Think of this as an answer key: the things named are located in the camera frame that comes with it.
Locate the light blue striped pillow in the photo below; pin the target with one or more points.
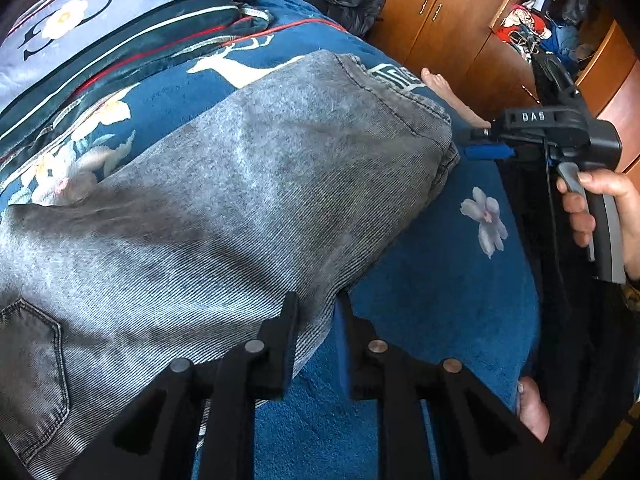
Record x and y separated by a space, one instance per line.
62 44

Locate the blue patterned bed blanket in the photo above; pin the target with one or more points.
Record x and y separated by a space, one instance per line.
454 283

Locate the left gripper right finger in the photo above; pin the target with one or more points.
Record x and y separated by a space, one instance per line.
435 421

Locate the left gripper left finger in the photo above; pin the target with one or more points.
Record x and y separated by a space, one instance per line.
198 420

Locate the bare foot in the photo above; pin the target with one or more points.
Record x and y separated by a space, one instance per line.
441 87
531 410

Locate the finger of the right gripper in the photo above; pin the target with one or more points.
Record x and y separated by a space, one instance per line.
474 134
500 151

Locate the brown wooden wardrobe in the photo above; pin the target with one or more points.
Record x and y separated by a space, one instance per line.
456 39

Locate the clutter of clothes in wardrobe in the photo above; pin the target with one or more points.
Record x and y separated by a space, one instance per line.
561 27

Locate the grey denim pants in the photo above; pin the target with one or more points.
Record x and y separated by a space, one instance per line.
294 183

